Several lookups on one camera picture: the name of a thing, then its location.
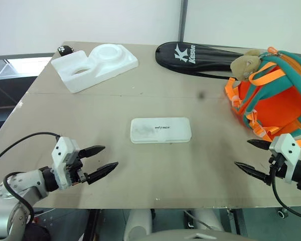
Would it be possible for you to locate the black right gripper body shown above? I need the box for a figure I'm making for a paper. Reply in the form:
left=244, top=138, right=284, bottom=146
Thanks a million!
left=268, top=150, right=288, bottom=180

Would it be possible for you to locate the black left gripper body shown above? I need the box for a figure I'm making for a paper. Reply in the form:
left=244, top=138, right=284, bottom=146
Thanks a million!
left=64, top=148, right=90, bottom=187

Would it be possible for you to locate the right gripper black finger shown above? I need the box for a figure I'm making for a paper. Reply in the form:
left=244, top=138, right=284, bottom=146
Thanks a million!
left=234, top=161, right=273, bottom=187
left=246, top=139, right=272, bottom=152

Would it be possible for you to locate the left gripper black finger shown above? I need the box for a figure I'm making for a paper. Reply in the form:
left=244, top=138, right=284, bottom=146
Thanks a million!
left=86, top=161, right=119, bottom=186
left=78, top=145, right=106, bottom=159

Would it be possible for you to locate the orange and teal backpack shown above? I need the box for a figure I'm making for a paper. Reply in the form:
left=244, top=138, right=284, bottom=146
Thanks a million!
left=224, top=46, right=301, bottom=148

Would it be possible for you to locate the white rectangular plastic case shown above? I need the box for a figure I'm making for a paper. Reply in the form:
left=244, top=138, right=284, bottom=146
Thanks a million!
left=130, top=116, right=193, bottom=145

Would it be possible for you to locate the black table leg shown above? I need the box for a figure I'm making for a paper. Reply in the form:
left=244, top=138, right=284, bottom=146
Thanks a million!
left=83, top=208, right=102, bottom=241

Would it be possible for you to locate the white rounded cylinder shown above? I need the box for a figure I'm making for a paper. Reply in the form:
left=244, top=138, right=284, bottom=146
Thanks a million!
left=122, top=208, right=154, bottom=241
left=190, top=208, right=226, bottom=232

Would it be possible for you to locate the beige plush toy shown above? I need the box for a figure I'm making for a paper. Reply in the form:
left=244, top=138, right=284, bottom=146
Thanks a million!
left=230, top=49, right=263, bottom=81

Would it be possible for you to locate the white foam packaging tray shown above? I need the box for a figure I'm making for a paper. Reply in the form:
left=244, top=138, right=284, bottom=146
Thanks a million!
left=51, top=43, right=139, bottom=94

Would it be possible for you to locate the grey rounded robot torso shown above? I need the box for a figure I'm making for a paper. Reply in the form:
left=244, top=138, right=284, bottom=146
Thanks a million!
left=141, top=228, right=242, bottom=241

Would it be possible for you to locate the small black toy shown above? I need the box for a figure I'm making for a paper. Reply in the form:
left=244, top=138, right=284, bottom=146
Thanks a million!
left=57, top=45, right=74, bottom=57

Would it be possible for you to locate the black Kason racket bag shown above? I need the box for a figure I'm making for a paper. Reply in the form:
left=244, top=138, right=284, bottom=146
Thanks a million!
left=155, top=41, right=244, bottom=80

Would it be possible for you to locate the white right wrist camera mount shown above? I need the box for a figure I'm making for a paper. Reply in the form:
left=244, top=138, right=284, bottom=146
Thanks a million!
left=268, top=133, right=301, bottom=184

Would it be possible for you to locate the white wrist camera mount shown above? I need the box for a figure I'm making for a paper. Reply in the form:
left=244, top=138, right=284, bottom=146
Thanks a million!
left=268, top=133, right=301, bottom=184
left=51, top=136, right=80, bottom=190

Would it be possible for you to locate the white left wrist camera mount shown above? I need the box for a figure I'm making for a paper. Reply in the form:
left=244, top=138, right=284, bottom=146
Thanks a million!
left=51, top=136, right=80, bottom=190

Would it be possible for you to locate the grey window frame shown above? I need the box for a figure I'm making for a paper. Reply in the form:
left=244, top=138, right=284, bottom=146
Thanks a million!
left=0, top=52, right=56, bottom=81

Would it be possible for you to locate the grey vertical post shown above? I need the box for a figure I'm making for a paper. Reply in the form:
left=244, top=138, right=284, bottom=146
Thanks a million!
left=176, top=0, right=189, bottom=43

